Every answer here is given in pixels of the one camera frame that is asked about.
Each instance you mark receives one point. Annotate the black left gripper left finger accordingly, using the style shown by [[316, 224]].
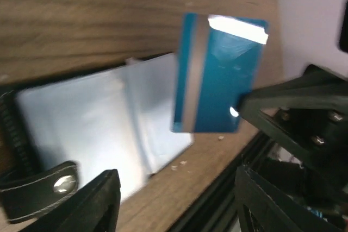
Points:
[[81, 207]]

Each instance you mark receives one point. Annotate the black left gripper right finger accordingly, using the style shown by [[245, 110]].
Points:
[[258, 200]]

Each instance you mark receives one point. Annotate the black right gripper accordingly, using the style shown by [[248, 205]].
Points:
[[312, 120]]

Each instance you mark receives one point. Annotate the blue card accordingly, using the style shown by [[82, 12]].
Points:
[[218, 61]]

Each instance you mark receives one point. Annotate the black leather card holder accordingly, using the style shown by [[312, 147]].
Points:
[[64, 131]]

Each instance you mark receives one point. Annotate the black aluminium front rail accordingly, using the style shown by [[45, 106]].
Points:
[[215, 209]]

